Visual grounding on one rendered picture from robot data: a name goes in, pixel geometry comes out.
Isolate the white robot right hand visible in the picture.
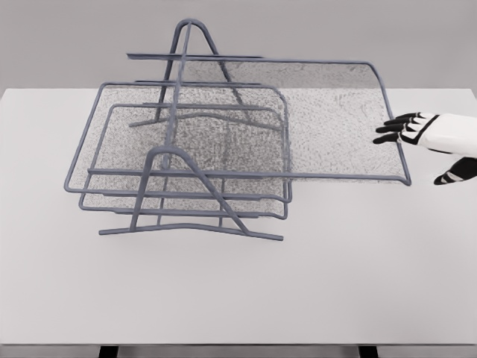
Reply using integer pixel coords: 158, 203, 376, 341
373, 111, 477, 186

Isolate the grey metal wire rack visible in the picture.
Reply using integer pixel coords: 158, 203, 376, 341
86, 18, 292, 242

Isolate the large grey mesh folder tray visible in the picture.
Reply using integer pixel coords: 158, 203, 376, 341
163, 54, 413, 188

